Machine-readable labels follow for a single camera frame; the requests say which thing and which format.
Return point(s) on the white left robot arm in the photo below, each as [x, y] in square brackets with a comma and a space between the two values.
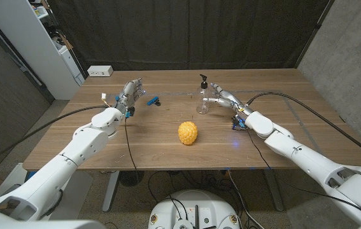
[84, 146]

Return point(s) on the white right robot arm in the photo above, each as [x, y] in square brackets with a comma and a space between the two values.
[294, 151]

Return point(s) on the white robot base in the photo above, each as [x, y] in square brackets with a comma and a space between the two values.
[193, 206]

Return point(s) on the blue clip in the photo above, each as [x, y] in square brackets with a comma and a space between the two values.
[152, 101]

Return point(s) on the yellow bumpy toy orange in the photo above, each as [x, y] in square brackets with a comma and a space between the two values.
[188, 133]

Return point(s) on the grey table leg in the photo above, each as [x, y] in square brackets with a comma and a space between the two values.
[110, 191]
[274, 191]

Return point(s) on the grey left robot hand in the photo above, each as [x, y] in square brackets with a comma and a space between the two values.
[130, 93]

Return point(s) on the black round fan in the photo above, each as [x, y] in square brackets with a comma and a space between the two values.
[130, 178]

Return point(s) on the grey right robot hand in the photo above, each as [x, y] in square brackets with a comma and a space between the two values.
[231, 99]

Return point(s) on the black curtain frame pole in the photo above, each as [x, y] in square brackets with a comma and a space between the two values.
[315, 30]

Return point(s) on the clear pump dispenser bottle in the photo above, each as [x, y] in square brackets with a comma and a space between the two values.
[203, 84]

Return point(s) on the blue black floor device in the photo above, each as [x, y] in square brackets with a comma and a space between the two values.
[31, 176]

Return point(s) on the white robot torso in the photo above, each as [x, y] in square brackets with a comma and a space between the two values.
[40, 225]

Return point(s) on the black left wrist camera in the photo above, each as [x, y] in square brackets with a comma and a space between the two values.
[130, 112]

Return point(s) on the blue metal clamp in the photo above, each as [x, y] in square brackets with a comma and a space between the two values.
[238, 126]

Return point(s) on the black fabric curtain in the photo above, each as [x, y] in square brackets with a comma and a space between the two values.
[183, 31]

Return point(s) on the white power strip box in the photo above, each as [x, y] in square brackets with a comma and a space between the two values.
[100, 71]

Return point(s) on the silver tape strip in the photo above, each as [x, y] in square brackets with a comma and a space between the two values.
[294, 111]

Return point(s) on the white cabinet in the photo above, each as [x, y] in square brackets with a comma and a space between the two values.
[30, 47]

